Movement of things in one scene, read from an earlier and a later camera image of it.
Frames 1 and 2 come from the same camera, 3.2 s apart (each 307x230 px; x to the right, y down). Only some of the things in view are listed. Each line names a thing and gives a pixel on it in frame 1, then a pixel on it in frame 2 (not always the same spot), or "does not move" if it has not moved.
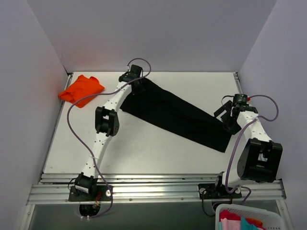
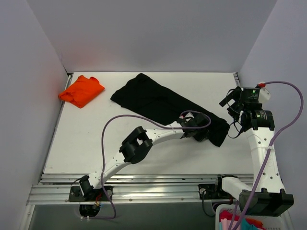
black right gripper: x=225 y=112 → x=233 y=99
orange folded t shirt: x=81 y=86 does not move
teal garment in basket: x=245 y=225 does not move
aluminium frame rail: x=155 y=189 does not move
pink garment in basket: x=230 y=221 does not move
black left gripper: x=139 y=84 → x=200 y=125
